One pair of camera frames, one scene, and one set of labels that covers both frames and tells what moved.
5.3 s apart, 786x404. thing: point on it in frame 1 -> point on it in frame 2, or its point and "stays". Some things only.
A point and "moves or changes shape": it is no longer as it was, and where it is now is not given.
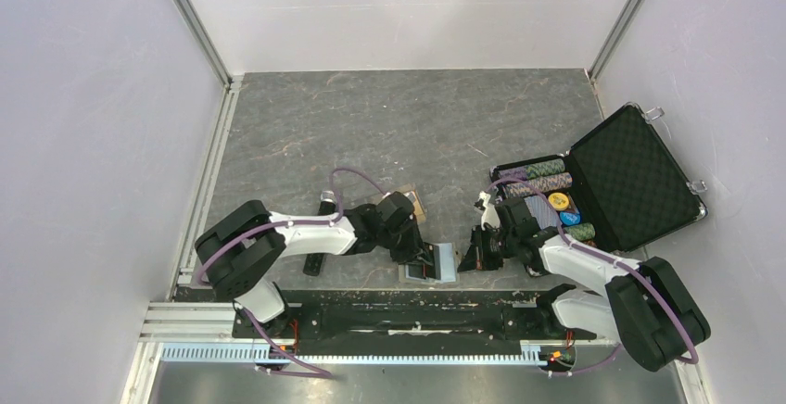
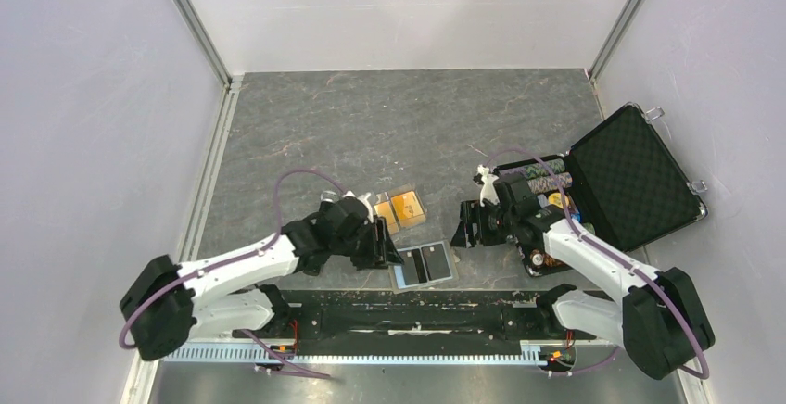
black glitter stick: x=312 y=263 stays
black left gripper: x=414 y=252 -> x=381 y=253
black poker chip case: x=621 y=184 stays
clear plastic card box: x=444 y=270 moves or changes shape
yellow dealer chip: x=559 y=201 stays
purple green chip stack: x=532 y=170 stays
